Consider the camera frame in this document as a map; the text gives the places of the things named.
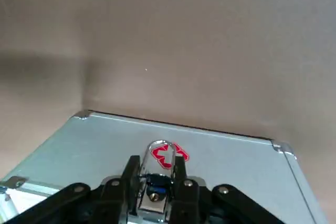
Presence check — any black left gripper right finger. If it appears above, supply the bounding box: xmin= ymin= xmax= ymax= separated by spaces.
xmin=167 ymin=155 xmax=316 ymax=224

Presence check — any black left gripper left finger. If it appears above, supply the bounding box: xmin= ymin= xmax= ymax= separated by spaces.
xmin=0 ymin=155 xmax=141 ymax=224

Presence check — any silver aluminium medicine box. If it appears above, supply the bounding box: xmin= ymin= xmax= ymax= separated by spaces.
xmin=0 ymin=109 xmax=329 ymax=224

